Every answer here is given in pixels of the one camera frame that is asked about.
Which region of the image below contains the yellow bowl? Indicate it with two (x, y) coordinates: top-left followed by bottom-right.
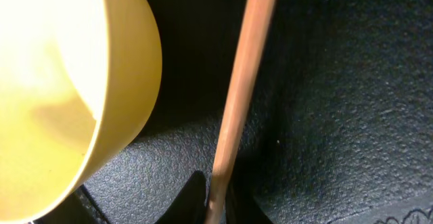
(1, 0), (162, 223)

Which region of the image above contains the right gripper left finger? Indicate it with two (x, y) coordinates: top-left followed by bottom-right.
(155, 171), (206, 224)

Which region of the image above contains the round black tray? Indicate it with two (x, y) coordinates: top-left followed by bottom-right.
(41, 0), (432, 223)

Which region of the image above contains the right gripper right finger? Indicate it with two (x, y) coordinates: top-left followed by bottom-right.
(225, 181), (273, 224)

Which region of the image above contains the wooden chopstick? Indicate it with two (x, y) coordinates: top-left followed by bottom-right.
(204, 0), (276, 224)

